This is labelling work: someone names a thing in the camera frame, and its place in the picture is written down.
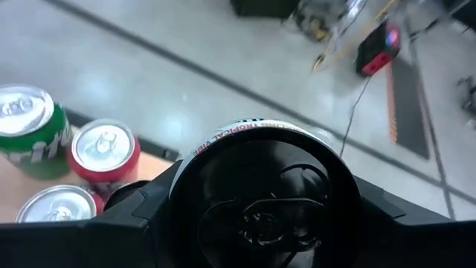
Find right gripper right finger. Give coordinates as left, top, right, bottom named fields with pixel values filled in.
left=353, top=174, right=476, bottom=268

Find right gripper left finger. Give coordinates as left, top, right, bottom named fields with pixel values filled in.
left=0, top=159, right=183, bottom=268

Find red Fanta strawberry can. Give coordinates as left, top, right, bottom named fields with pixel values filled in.
left=68, top=118, right=141, bottom=184
left=15, top=185, right=106, bottom=224

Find green Sprite can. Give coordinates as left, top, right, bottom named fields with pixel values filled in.
left=0, top=83, right=74, bottom=182

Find white slim can black lid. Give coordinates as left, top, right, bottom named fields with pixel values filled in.
left=167, top=118, right=364, bottom=268

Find black mat orange stripes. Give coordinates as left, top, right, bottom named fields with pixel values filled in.
left=385, top=55, right=431, bottom=161

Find red black floor device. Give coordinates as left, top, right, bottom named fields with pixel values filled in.
left=355, top=21, right=402, bottom=78

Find black floor box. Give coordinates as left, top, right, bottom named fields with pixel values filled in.
left=229, top=0, right=300, bottom=19

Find black floor cable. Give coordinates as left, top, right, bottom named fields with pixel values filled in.
left=338, top=74, right=373, bottom=158

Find yellow floor cable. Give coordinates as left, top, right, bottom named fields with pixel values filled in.
left=311, top=0, right=401, bottom=72

